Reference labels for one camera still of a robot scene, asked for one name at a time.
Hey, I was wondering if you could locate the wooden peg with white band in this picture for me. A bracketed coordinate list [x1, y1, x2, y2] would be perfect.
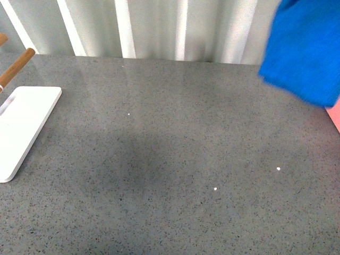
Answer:
[0, 48, 36, 92]

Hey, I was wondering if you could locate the blue microfiber cloth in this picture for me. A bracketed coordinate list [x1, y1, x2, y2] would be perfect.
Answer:
[259, 1, 339, 108]

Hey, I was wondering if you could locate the white pleated curtain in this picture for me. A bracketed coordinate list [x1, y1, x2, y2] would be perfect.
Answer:
[1, 0, 278, 64]

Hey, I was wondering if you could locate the pink plastic tray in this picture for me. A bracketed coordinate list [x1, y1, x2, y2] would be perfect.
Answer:
[326, 99, 340, 132]

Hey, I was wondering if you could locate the white rack base plate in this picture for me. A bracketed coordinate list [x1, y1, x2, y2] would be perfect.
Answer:
[1, 86, 62, 183]

